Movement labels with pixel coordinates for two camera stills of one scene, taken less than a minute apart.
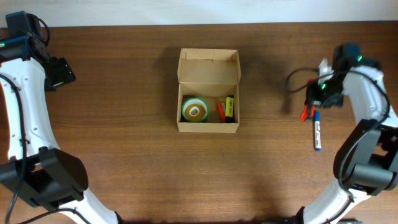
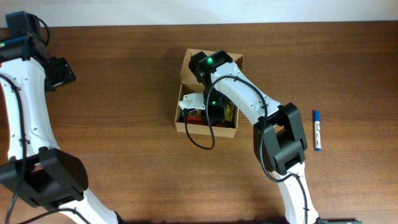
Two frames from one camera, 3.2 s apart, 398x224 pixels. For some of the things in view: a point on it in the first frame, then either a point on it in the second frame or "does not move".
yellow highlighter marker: [229, 116] does not move
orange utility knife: [309, 110] → [199, 121]
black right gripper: [312, 99] → [217, 114]
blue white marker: [318, 131] does not move
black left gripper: [63, 73] does not move
